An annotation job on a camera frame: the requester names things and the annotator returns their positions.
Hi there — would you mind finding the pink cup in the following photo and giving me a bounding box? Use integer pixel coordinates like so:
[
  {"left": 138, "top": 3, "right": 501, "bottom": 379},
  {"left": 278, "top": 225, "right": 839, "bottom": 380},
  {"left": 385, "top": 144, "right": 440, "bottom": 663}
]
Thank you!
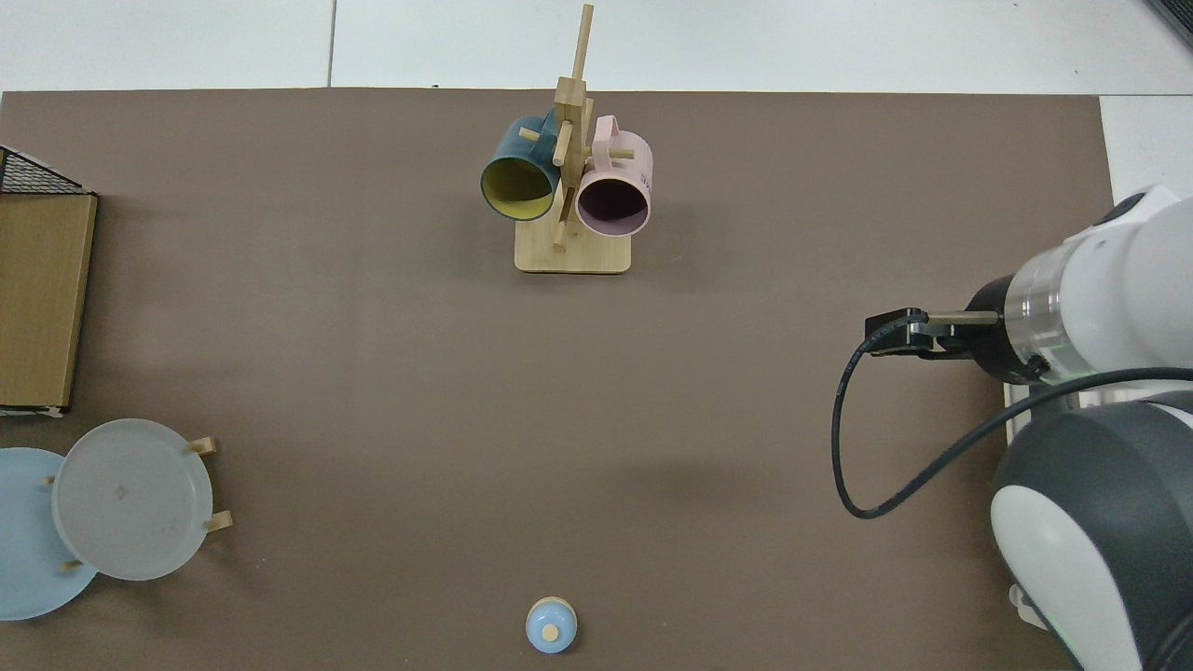
[{"left": 574, "top": 115, "right": 654, "bottom": 238}]

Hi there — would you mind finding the wooden cup stand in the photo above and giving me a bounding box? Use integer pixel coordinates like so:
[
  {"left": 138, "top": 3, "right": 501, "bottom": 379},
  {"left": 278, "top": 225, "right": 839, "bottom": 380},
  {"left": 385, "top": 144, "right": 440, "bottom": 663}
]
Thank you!
[{"left": 514, "top": 3, "right": 633, "bottom": 276}]

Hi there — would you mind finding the dark blue cup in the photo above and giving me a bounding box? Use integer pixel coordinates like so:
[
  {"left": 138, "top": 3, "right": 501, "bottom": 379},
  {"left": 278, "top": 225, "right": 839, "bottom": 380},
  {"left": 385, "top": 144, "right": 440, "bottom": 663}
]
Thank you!
[{"left": 479, "top": 114, "right": 564, "bottom": 223}]

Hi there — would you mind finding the small blue round bell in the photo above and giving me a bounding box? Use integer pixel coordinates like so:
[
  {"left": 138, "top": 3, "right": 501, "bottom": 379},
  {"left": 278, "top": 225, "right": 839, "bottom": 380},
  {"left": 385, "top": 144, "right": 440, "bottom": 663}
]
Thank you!
[{"left": 525, "top": 596, "right": 579, "bottom": 655}]

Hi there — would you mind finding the brown table cloth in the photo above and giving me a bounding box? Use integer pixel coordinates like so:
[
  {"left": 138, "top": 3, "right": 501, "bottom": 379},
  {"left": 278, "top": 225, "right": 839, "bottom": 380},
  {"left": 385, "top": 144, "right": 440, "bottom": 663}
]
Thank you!
[{"left": 0, "top": 89, "right": 1127, "bottom": 671}]

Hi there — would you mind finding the wooden plate rack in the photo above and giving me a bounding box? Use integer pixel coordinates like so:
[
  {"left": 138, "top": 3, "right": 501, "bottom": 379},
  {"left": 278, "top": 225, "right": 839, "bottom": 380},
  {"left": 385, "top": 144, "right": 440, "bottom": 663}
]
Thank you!
[{"left": 42, "top": 436, "right": 234, "bottom": 571}]

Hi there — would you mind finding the grey plate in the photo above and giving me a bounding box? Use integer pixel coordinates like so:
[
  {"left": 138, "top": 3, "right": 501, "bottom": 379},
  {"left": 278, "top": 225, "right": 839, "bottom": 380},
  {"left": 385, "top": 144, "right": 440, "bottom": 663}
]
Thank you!
[{"left": 51, "top": 418, "right": 214, "bottom": 582}]

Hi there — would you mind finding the light blue plate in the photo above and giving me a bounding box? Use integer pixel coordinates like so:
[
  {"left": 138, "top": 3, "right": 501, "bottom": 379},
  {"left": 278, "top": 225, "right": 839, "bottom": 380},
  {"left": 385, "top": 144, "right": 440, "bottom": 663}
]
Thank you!
[{"left": 0, "top": 447, "right": 99, "bottom": 622}]

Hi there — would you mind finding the wire basket with wooden floor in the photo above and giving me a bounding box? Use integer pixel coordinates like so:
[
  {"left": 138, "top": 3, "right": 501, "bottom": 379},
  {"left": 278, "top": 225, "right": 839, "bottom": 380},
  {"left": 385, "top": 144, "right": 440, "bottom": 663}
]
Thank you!
[{"left": 0, "top": 144, "right": 99, "bottom": 418}]

